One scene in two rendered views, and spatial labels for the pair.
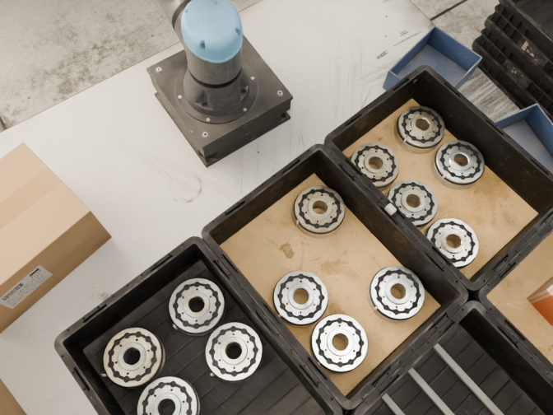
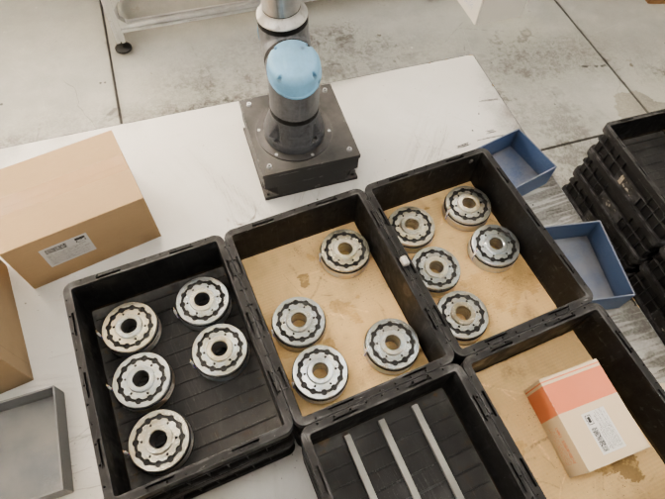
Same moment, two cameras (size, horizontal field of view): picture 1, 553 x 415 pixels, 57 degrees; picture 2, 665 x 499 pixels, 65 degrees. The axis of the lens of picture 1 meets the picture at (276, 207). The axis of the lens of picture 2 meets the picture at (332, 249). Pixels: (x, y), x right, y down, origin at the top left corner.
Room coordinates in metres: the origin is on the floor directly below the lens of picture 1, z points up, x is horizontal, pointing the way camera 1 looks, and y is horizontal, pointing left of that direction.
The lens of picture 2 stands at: (-0.13, -0.22, 1.80)
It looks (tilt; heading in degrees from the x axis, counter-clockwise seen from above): 60 degrees down; 17
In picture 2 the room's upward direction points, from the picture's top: 4 degrees clockwise
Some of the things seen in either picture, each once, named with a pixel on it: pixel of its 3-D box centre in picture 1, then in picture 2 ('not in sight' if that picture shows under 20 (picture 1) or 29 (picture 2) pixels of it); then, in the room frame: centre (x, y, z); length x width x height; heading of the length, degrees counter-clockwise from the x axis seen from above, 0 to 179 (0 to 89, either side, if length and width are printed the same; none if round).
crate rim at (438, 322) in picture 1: (332, 264); (332, 295); (0.26, -0.11, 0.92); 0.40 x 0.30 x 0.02; 45
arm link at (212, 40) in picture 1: (211, 38); (293, 79); (0.70, 0.16, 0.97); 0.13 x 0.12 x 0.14; 32
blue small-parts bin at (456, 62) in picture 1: (431, 72); (504, 169); (0.85, -0.37, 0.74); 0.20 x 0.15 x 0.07; 142
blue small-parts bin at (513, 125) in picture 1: (529, 154); (580, 266); (0.63, -0.60, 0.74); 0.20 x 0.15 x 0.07; 30
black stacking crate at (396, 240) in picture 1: (328, 272); (332, 306); (0.26, -0.11, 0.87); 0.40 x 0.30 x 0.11; 45
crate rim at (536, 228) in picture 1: (444, 170); (471, 243); (0.47, -0.32, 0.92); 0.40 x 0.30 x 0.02; 45
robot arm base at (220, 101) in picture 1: (216, 75); (294, 117); (0.70, 0.16, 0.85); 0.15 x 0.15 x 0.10
